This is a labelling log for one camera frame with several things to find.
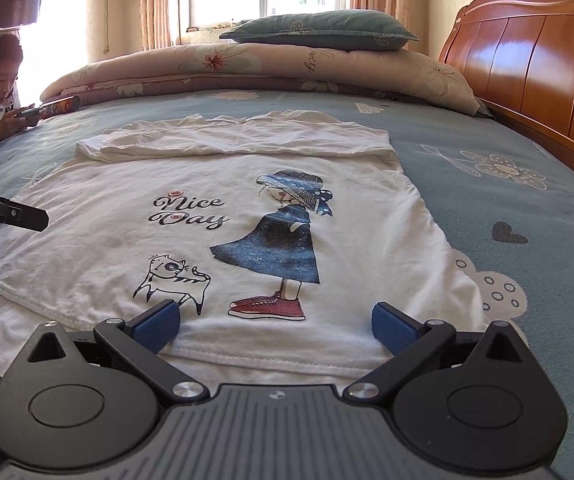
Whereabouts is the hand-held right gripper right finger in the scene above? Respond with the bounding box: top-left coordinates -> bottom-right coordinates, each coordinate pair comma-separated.
343,302 -> 528,404

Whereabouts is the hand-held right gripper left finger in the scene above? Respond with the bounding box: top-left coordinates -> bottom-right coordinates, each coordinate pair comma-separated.
27,300 -> 212,404

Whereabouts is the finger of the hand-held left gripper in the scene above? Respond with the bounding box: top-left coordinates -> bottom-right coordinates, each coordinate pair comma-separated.
0,195 -> 50,234

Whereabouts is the white printed long-sleeve shirt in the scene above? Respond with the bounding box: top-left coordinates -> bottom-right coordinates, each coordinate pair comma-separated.
0,109 -> 488,397

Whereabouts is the red chip can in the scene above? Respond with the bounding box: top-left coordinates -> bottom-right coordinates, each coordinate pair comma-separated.
40,95 -> 81,121

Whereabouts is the pink floral quilt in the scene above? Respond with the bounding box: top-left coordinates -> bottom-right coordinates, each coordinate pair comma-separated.
40,42 -> 484,117

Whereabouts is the wooden headboard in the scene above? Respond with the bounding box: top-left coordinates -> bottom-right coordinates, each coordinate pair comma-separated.
437,0 -> 574,197

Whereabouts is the teal floral pillow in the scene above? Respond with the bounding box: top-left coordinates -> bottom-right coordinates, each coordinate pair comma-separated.
219,10 -> 421,52

